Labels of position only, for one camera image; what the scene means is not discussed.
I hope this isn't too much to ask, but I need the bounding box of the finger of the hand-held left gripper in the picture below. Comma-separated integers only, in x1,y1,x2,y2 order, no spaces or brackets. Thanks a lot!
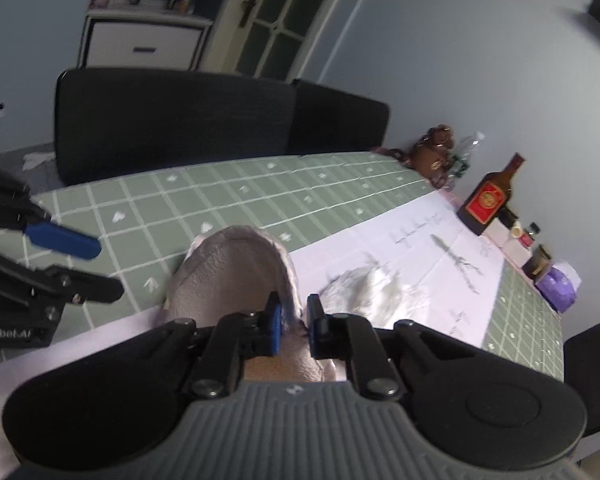
0,159,103,262
0,245,126,307

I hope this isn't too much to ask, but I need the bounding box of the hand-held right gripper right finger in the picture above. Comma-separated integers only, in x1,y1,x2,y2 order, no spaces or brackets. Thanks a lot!
306,294,477,403

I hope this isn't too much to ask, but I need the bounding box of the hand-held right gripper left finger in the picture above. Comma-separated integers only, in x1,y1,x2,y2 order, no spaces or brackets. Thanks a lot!
144,291,285,402

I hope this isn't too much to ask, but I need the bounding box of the beige plush slipper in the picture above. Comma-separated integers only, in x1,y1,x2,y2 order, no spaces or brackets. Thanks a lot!
164,225,339,384

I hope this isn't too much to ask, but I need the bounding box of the crumpled white plastic wrap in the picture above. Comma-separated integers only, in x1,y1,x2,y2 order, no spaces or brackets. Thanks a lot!
319,265,434,331

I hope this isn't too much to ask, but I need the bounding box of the white scrap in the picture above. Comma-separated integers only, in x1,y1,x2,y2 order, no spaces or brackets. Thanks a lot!
22,152,57,172

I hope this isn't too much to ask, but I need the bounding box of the white printed table runner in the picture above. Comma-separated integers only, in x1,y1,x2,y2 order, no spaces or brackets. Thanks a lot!
0,187,507,478

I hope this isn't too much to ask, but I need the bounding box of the black chair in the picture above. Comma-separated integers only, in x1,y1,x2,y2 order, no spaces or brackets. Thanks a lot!
562,322,600,462
53,67,299,187
290,79,391,156

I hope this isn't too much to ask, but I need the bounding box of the dark flat object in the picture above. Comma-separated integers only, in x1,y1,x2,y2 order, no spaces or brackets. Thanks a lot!
369,145,412,167

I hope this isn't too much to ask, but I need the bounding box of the brown bear mug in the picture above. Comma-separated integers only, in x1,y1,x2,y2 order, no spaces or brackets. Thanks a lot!
410,125,456,189

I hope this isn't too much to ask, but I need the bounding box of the white box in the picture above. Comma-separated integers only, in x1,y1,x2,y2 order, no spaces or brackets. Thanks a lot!
484,220,532,267

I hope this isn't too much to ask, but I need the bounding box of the brown glass bottle red label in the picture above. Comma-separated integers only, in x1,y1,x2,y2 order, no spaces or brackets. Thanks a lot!
455,152,527,237

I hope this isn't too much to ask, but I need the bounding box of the white drawer cabinet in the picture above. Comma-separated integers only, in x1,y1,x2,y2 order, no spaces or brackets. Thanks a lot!
77,7,216,72

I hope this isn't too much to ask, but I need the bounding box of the dark glass jar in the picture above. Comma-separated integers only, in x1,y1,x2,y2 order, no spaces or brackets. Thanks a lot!
522,244,554,281

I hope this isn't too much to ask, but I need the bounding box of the clear water bottle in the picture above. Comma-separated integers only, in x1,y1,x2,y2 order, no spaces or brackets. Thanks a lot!
447,131,486,181

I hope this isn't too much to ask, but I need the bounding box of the purple tissue pack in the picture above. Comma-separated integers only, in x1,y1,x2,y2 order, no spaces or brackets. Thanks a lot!
534,259,584,312

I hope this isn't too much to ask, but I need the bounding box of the glass panel door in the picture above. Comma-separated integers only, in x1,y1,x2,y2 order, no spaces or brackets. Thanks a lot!
199,0,367,82

